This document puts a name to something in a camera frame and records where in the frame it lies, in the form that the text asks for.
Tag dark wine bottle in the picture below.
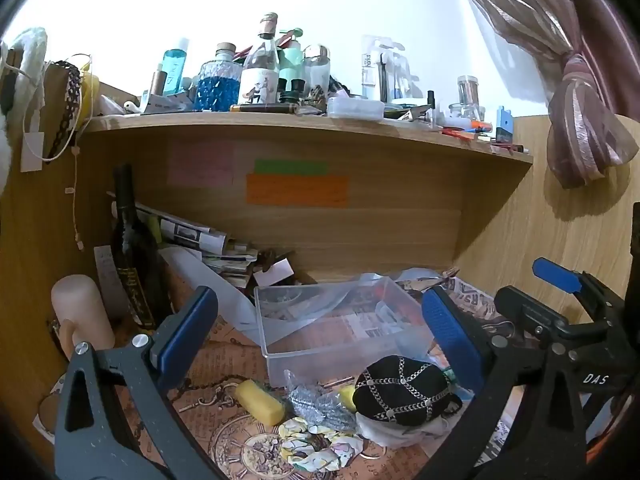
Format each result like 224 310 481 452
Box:
109 164 169 332

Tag newspaper-print tablecloth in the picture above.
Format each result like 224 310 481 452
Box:
34 270 532 480

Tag light blue toner bottle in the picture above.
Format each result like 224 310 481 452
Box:
162 37 191 96

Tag white cloth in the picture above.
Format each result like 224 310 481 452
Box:
357 407 452 449

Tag mint green bottle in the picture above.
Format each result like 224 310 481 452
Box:
277 27 305 87

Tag floral scrunchie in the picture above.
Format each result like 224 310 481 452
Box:
276 416 367 472

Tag silver glitter scrunchie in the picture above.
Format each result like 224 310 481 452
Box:
284 369 359 434

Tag black lace headband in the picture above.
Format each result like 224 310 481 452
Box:
44 59 84 164

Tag yellow headband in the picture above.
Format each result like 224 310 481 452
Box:
80 70 101 119

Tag stack of papers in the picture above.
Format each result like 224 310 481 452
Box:
200 239 262 288

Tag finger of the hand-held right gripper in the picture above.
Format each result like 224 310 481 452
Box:
531 257 627 322
494 285 582 349

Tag orange sticky note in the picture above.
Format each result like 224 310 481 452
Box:
245 174 350 207

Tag black chain-pattern pouch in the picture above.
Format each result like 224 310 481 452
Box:
352 354 464 429

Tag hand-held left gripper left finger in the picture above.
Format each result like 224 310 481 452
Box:
54 286 231 480

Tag white fluffy earmuffs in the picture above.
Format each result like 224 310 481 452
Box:
0 27 49 192

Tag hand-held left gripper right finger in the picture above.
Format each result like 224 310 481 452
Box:
415 286 587 480

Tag pink sticky note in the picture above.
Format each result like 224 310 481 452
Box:
167 141 236 187

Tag glass bottle with blue liquid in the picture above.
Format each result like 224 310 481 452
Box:
193 42 241 113

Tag small white card box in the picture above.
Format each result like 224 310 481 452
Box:
252 258 295 287

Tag clear bottle with silver cap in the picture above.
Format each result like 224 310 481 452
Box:
302 44 331 97

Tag clear plastic case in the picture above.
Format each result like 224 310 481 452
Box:
327 95 385 120

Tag clear plastic container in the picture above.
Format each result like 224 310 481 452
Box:
253 279 437 387

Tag wooden shelf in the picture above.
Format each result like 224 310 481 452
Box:
81 109 535 177

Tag mauve curtain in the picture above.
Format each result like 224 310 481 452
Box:
446 0 640 189

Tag blue pencil sharpener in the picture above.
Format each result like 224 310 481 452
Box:
494 105 515 144

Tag clear blister pack of brushes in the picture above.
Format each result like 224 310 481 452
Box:
360 34 417 104

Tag brown pen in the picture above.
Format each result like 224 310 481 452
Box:
229 103 300 114

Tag glass jar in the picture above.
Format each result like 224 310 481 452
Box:
447 102 484 129

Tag clear bottle with picture label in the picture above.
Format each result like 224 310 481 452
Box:
238 12 281 106

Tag white paper tag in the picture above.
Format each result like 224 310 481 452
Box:
20 132 45 174

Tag yellow sponge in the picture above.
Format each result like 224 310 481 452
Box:
235 379 286 427

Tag pale pink cylinder candle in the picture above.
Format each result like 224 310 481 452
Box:
51 274 117 357

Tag green sticky note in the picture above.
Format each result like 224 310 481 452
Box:
254 159 329 176

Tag clear tube of pencils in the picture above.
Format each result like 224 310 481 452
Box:
457 75 481 109

